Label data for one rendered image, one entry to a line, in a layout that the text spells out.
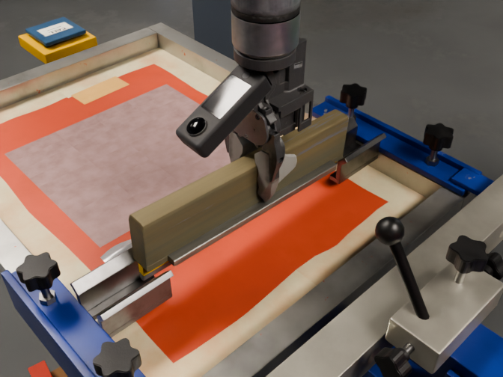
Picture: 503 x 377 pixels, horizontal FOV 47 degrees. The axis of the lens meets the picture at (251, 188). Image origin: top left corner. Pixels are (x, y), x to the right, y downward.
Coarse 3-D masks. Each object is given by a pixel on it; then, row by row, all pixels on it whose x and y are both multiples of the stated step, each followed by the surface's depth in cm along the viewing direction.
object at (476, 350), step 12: (480, 324) 61; (480, 336) 60; (492, 336) 60; (468, 348) 59; (480, 348) 59; (492, 348) 59; (456, 360) 58; (468, 360) 57; (480, 360) 57; (492, 360) 57; (444, 372) 60; (456, 372) 58; (468, 372) 57; (480, 372) 56; (492, 372) 56
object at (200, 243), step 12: (324, 168) 84; (300, 180) 81; (312, 180) 82; (276, 192) 79; (288, 192) 79; (264, 204) 77; (276, 204) 78; (240, 216) 75; (252, 216) 76; (216, 228) 73; (228, 228) 73; (204, 240) 72; (216, 240) 73; (180, 252) 70; (192, 252) 70
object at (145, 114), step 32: (128, 96) 112; (160, 96) 112; (192, 96) 112; (128, 128) 104; (160, 128) 104; (160, 160) 96; (192, 160) 96; (224, 160) 96; (320, 192) 90; (352, 192) 90; (256, 224) 85; (288, 224) 85; (320, 224) 85; (352, 224) 85; (288, 256) 80
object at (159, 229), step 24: (312, 120) 82; (336, 120) 82; (288, 144) 77; (312, 144) 80; (336, 144) 84; (240, 168) 72; (312, 168) 83; (192, 192) 69; (216, 192) 70; (240, 192) 73; (144, 216) 65; (168, 216) 66; (192, 216) 69; (216, 216) 72; (144, 240) 65; (168, 240) 68; (192, 240) 71; (144, 264) 68
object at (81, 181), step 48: (0, 144) 100; (48, 144) 100; (96, 144) 100; (48, 192) 90; (96, 192) 90; (144, 192) 90; (96, 240) 82; (240, 240) 82; (192, 288) 76; (240, 288) 76; (192, 336) 70
